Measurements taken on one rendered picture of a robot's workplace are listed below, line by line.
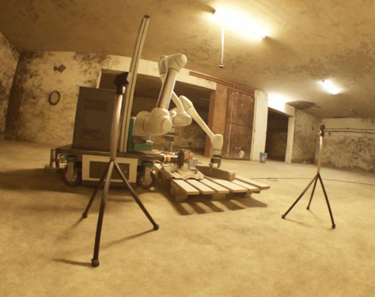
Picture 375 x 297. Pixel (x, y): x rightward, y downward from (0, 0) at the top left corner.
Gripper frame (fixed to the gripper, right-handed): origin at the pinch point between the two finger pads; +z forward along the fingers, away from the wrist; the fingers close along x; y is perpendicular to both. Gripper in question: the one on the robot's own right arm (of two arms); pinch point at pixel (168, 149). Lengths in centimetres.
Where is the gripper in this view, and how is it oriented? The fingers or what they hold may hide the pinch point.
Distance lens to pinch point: 173.0
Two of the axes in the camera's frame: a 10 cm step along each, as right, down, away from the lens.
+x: 4.4, 0.8, -9.0
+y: -8.9, -0.8, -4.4
